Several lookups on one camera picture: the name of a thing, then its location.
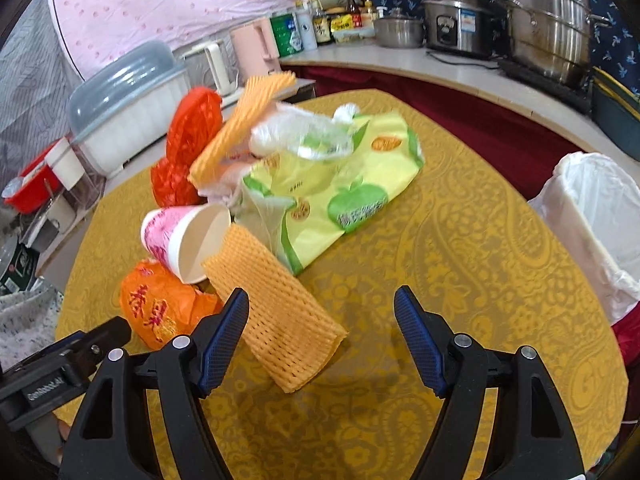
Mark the orange plastic bag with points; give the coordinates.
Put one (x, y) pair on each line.
(155, 305)

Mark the large steel steamer pot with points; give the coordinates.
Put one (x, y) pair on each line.
(545, 25)

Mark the brown sauce bottle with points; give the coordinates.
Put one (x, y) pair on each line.
(354, 10)

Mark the white plastic bottle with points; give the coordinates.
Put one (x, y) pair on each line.
(306, 27)

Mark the black induction cooker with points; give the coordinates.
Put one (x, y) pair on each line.
(545, 80)

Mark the yellow label jar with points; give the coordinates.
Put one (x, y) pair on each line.
(341, 22)

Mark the red foam net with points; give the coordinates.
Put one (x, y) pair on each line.
(195, 120)
(172, 182)

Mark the green yellow basin stack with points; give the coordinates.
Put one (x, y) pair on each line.
(617, 110)

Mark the yellow green plastic package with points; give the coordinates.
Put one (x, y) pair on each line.
(350, 185)

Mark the narrow orange foam net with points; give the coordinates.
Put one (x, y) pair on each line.
(240, 120)

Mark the clear food container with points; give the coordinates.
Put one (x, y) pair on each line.
(352, 35)

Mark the small amber bottle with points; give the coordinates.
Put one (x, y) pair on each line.
(369, 12)

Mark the silver rice cooker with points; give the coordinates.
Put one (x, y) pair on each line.
(460, 25)

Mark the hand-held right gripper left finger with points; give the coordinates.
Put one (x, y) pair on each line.
(225, 342)

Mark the clear plastic bag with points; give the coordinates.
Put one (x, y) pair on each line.
(300, 130)

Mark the pink paper cup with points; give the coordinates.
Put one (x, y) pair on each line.
(167, 235)

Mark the pink dotted curtain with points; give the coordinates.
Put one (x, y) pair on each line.
(175, 0)

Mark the dark sauce bottle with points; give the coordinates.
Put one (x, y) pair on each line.
(321, 25)

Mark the white electric kettle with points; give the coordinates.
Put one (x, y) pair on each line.
(215, 67)

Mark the bin with white liner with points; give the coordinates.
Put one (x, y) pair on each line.
(590, 220)

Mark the wide orange foam net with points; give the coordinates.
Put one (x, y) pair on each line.
(285, 325)

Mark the red cloth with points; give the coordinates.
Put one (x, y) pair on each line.
(627, 355)

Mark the small steel pot with lid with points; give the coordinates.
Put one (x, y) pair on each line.
(397, 30)

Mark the pink electric kettle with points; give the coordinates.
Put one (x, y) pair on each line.
(252, 45)

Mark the white dish box with lid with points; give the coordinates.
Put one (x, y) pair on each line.
(125, 105)

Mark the red plastic basin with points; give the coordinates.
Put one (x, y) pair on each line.
(32, 185)

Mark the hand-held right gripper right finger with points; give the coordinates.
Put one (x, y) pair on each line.
(420, 345)

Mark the clear plastic organizer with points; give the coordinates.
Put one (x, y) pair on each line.
(75, 180)

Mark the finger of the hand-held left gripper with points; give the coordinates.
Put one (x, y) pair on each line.
(102, 336)

